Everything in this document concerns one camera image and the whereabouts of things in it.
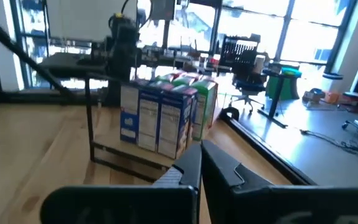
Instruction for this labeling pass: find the black floor cable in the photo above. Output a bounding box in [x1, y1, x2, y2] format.
[300, 129, 358, 164]

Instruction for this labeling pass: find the black mesh office chair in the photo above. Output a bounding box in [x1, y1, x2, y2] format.
[221, 34, 262, 113]

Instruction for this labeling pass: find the dark monitor on pole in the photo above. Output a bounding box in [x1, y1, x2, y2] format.
[149, 0, 177, 50]

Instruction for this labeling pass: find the red Froot Loops cereal box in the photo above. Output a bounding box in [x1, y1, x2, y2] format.
[162, 71, 183, 80]

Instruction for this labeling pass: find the green bin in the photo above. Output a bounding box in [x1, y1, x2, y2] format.
[265, 74, 303, 101]

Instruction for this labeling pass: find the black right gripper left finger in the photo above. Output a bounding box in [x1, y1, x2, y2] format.
[40, 142, 203, 224]

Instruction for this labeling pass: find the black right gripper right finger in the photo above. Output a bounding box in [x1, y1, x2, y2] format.
[201, 139, 358, 224]

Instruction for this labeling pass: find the orange object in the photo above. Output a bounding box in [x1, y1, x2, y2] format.
[324, 91, 341, 104]

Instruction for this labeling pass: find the light grey monitor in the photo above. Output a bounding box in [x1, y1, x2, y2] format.
[46, 0, 139, 44]

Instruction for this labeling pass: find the wooden shelf black metal frame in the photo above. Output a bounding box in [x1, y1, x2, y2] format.
[85, 73, 220, 184]

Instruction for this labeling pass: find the black pedestal table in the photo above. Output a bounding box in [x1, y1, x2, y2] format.
[258, 67, 304, 129]

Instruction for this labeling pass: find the grey office desk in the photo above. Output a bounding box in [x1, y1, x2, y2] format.
[39, 46, 229, 82]

